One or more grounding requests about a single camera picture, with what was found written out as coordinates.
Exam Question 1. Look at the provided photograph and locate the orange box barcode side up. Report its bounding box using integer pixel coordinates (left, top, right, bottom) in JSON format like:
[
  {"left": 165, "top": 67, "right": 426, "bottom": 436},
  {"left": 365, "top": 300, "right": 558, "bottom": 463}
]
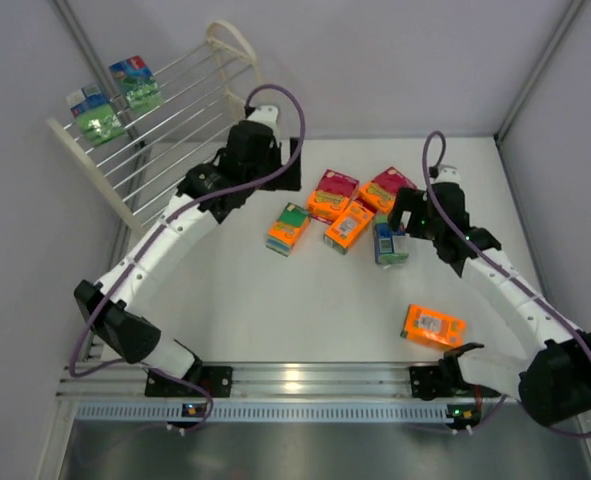
[{"left": 323, "top": 200, "right": 374, "bottom": 255}]

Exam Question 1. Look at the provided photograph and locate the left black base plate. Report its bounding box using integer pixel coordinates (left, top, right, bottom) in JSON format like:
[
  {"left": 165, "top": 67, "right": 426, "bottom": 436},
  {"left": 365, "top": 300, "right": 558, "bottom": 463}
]
[{"left": 144, "top": 366, "right": 234, "bottom": 398}]

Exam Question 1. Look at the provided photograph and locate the blue green Vileda sponge pack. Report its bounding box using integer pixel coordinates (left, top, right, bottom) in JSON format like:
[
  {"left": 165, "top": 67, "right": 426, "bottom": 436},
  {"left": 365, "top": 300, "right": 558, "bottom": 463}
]
[{"left": 66, "top": 83, "right": 125, "bottom": 147}]

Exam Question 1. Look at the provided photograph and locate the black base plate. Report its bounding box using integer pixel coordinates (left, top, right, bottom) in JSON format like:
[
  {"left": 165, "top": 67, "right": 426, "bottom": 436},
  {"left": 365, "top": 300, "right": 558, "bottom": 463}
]
[
  {"left": 408, "top": 365, "right": 456, "bottom": 401},
  {"left": 144, "top": 366, "right": 234, "bottom": 398}
]

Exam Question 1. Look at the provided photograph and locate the aluminium mounting rail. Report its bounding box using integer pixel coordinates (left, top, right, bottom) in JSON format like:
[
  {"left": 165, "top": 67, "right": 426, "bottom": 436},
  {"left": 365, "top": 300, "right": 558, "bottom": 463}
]
[{"left": 56, "top": 362, "right": 498, "bottom": 425}]

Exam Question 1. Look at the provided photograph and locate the orange green Sponge Daddy box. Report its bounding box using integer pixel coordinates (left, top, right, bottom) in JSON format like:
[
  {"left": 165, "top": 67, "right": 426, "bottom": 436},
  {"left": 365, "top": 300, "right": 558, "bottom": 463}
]
[{"left": 265, "top": 203, "right": 310, "bottom": 257}]

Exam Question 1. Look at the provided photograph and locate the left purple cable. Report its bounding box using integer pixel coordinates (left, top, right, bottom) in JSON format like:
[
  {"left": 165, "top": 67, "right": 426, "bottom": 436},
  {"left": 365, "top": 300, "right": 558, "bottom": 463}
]
[{"left": 68, "top": 83, "right": 307, "bottom": 435}]

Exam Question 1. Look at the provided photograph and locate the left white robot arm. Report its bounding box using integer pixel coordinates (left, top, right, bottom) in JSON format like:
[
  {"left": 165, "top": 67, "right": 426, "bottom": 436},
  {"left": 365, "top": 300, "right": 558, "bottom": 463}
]
[{"left": 74, "top": 104, "right": 303, "bottom": 382}]

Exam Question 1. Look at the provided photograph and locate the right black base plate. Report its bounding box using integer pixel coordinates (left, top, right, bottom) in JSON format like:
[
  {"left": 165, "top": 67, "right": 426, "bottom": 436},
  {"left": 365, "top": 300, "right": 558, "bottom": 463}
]
[{"left": 408, "top": 365, "right": 456, "bottom": 401}]

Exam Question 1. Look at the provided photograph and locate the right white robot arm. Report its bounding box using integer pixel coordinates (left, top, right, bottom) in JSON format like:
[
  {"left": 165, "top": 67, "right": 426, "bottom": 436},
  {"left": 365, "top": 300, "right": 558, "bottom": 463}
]
[{"left": 388, "top": 167, "right": 591, "bottom": 427}]

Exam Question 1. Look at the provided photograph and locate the orange box near right arm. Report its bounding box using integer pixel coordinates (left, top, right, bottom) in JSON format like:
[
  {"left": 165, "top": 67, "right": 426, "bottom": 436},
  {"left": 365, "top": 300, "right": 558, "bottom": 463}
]
[{"left": 401, "top": 304, "right": 466, "bottom": 351}]

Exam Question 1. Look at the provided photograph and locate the orange pink Scrub Mommy box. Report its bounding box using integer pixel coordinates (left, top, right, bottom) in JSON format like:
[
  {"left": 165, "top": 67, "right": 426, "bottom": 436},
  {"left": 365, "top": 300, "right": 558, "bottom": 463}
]
[{"left": 306, "top": 169, "right": 359, "bottom": 224}]

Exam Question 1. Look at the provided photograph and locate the cream chrome wire shelf rack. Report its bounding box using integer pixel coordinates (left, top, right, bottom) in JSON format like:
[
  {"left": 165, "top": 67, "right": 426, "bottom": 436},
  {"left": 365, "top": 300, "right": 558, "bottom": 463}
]
[{"left": 47, "top": 20, "right": 263, "bottom": 241}]

